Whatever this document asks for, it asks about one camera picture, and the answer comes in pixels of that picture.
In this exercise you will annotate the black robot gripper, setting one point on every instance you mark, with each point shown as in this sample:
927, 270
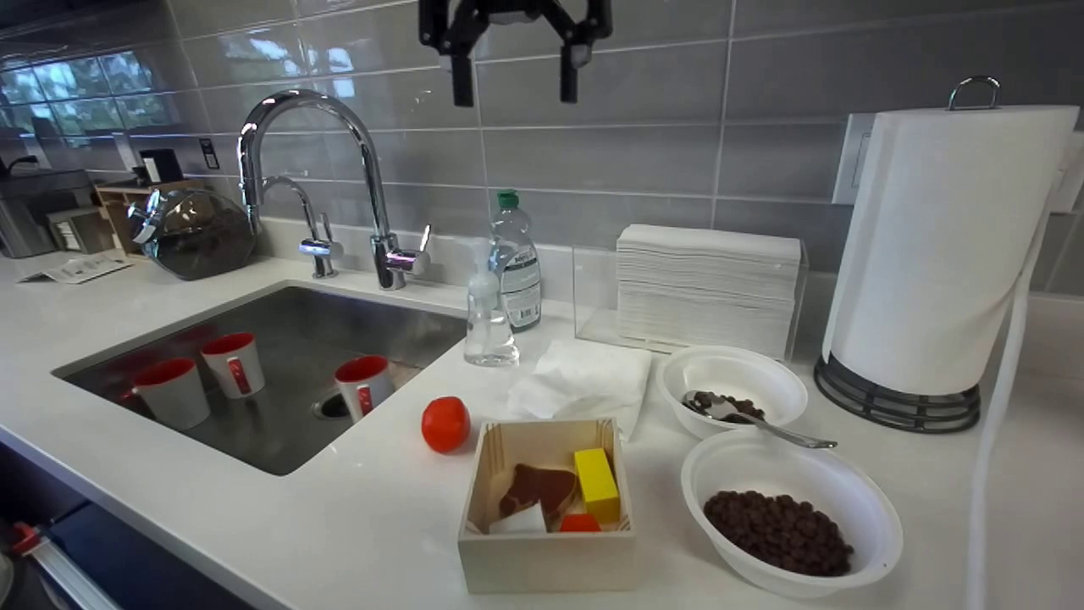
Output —
513, 8

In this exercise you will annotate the metal spoon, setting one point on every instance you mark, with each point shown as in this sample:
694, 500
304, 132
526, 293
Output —
781, 431

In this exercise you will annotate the white plastic bowl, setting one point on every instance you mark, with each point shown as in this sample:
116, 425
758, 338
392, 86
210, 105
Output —
792, 461
741, 366

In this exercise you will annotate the tall chrome faucet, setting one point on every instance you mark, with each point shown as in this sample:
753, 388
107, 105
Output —
378, 205

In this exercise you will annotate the green capped water bottle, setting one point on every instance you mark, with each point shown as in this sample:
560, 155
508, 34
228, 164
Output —
519, 275

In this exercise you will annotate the clear glass cup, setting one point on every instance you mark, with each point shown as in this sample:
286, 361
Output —
490, 328

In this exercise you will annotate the small chrome tap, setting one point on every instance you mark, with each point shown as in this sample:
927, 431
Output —
322, 257

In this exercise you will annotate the stack of white napkins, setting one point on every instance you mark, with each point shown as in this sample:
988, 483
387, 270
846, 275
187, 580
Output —
714, 289

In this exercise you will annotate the crumpled white cloth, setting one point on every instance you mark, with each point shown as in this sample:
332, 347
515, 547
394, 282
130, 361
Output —
580, 378

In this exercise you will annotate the steel sink basin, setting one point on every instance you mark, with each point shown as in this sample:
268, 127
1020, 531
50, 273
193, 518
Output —
292, 334

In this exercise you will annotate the dark glass pot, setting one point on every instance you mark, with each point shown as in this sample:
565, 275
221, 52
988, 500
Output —
205, 231

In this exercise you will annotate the red and white mug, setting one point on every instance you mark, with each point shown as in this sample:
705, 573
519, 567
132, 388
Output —
234, 366
362, 391
175, 393

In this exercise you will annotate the red orange ball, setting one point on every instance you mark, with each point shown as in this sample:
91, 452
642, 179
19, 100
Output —
444, 425

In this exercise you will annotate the pile of brown beans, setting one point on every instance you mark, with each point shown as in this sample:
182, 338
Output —
705, 401
781, 531

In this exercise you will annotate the brown block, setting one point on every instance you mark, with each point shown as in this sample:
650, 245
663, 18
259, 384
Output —
541, 489

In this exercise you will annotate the yellow block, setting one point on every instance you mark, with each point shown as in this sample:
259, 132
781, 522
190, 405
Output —
595, 483

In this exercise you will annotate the white paper in box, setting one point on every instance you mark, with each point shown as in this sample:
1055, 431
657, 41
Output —
515, 521

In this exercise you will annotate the orange toy piece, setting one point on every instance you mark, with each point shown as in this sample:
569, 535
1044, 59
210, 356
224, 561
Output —
578, 522

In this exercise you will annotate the white printed paper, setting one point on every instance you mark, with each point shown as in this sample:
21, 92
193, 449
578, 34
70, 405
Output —
88, 265

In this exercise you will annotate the black paper towel holder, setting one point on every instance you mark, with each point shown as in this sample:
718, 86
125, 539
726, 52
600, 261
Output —
891, 408

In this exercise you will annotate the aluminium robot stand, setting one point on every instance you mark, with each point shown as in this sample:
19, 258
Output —
61, 572

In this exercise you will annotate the wooden picture frame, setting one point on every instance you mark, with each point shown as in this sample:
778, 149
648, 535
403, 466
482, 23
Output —
78, 230

